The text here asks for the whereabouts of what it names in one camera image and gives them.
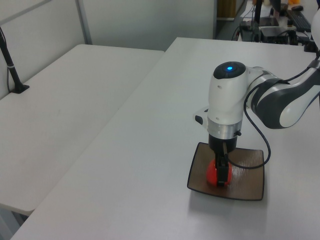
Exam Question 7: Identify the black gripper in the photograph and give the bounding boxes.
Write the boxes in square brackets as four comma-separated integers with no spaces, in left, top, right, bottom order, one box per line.
[208,133,239,188]

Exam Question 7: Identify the red apple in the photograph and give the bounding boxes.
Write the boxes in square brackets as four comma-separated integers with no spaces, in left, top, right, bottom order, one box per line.
[205,159,232,188]

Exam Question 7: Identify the brown square ceramic plate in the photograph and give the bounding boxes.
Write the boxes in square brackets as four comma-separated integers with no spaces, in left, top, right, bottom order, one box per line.
[186,141,266,202]

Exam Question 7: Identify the dark electronics box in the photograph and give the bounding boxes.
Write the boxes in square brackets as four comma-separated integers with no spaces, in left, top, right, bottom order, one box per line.
[239,20,261,43]

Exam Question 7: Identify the grey flat electronics device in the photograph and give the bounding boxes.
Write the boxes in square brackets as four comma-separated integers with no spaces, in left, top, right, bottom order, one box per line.
[259,25,289,39]

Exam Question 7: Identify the black flat tablet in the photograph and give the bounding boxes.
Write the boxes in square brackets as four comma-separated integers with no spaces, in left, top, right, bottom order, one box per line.
[259,16,280,27]

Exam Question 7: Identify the brown wooden cabinet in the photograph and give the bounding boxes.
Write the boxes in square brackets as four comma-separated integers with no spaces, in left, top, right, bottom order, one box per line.
[216,0,237,20]

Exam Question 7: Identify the black monitor stand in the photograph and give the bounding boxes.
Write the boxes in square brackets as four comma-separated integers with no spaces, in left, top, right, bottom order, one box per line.
[254,0,264,24]

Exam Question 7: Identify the black computer keyboard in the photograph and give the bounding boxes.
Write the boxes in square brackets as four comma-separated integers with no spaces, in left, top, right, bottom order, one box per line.
[286,9,313,33]

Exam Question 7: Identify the black pole with base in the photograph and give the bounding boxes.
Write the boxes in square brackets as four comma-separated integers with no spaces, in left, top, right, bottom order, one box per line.
[0,25,31,95]

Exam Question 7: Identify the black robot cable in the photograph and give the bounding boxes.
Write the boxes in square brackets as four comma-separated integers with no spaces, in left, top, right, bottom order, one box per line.
[225,55,320,170]

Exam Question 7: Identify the grey metal partition post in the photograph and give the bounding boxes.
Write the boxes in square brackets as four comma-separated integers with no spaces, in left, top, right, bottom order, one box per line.
[75,0,93,46]

